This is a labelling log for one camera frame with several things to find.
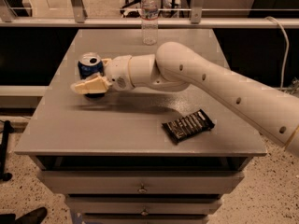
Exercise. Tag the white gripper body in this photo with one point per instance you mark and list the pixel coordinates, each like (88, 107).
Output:
(119, 72)

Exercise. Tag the blue pepsi can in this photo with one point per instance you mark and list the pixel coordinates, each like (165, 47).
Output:
(90, 69)

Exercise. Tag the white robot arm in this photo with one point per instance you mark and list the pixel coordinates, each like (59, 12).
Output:
(173, 67)

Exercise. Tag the clear plastic water bottle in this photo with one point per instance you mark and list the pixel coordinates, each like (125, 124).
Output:
(149, 21)

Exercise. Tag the grey drawer cabinet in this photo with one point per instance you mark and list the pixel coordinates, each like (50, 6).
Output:
(122, 131)

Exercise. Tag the black office chair base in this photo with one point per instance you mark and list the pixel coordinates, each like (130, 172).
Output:
(132, 0)

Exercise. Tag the black snack bar wrapper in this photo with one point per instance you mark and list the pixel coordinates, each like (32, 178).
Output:
(189, 126)

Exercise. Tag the black stand pole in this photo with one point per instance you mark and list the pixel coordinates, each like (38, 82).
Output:
(7, 130)

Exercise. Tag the top grey drawer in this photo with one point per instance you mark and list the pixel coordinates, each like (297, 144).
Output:
(144, 182)

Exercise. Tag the grey drawer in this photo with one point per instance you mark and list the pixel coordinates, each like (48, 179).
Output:
(148, 205)
(144, 182)

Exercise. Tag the metal railing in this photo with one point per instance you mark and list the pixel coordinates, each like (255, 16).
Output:
(172, 13)

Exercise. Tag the middle grey drawer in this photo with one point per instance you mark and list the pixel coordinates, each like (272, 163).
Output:
(148, 205)

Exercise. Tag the black shoe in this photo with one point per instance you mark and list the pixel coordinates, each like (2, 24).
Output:
(33, 217)

